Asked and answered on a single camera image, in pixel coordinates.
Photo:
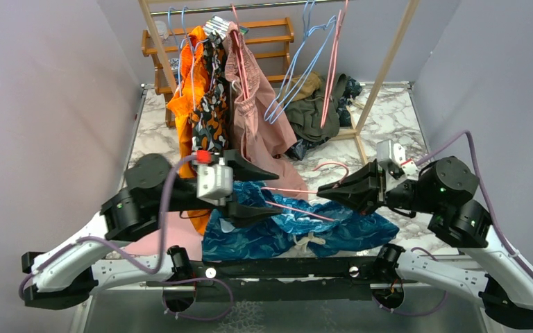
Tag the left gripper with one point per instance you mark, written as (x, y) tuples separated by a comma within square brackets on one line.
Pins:
[(242, 215)]

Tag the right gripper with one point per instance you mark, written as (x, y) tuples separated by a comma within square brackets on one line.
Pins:
[(364, 189)]

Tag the blue patterned shorts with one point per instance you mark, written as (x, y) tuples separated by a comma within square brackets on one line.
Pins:
[(323, 228)]

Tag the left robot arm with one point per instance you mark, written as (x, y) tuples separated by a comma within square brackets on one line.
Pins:
[(125, 242)]

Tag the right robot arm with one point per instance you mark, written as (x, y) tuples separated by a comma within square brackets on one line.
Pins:
[(445, 190)]

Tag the pink shorts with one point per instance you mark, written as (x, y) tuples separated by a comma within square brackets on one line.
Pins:
[(261, 144)]

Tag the camouflage patterned shorts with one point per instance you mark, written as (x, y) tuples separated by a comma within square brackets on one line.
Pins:
[(211, 117)]

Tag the orange shorts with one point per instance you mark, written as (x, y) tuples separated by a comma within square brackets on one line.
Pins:
[(180, 103)]

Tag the hanger holding pink shorts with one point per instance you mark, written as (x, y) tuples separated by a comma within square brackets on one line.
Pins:
[(239, 54)]

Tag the dark navy patterned garment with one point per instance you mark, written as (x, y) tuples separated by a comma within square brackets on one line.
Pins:
[(353, 89)]

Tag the pink mat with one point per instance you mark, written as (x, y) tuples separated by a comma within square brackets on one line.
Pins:
[(180, 232)]

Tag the olive green garment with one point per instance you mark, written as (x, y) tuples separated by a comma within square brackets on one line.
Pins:
[(304, 115)]

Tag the tan garment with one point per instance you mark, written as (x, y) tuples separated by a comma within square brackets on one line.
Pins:
[(305, 85)]

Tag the wooden shelf unit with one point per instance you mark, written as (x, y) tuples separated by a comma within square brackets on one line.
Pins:
[(269, 40)]

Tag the blue lidded jar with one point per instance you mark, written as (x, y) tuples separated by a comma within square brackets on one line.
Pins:
[(175, 67)]

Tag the marker pen pack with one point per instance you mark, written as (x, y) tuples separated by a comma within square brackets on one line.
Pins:
[(217, 25)]

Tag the clear plastic cup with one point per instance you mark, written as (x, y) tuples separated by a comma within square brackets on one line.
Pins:
[(162, 30)]

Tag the wooden clothes rack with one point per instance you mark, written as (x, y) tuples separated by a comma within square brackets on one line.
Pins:
[(354, 132)]

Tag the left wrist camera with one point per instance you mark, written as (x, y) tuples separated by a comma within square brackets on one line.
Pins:
[(211, 178)]

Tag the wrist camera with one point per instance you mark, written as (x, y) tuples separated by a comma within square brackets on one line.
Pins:
[(211, 178), (391, 157)]

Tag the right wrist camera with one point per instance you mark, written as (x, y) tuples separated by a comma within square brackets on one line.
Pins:
[(391, 157)]

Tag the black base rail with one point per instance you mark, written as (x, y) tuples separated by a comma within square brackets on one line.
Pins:
[(287, 279)]

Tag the blue wire hanger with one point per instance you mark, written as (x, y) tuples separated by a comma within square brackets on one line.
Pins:
[(315, 38)]

